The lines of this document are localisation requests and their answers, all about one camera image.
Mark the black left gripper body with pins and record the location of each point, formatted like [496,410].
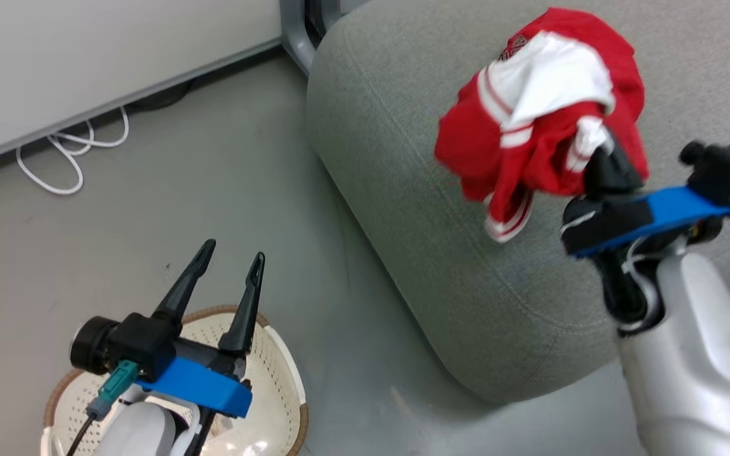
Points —
[162,345]

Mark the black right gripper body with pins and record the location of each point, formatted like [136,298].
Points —
[612,221]

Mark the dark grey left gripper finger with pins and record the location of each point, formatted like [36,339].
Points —
[246,304]
[181,285]

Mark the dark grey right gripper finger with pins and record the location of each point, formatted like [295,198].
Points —
[599,174]
[628,168]

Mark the red and white garment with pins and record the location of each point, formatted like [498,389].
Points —
[542,107]

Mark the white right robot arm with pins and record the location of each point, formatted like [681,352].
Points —
[701,367]

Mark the grey fabric sofa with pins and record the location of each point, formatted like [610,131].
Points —
[454,221]

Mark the beige perforated laundry basket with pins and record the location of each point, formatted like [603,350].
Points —
[270,392]

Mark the large white partition panel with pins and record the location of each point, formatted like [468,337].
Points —
[105,57]

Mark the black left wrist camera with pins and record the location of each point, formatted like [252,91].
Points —
[108,342]

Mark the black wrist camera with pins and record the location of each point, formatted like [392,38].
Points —
[108,342]
[723,168]

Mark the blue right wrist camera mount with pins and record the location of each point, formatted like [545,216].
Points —
[675,212]

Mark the teal left camera plug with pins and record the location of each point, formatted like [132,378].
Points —
[113,386]

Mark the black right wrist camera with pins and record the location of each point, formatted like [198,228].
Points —
[723,168]

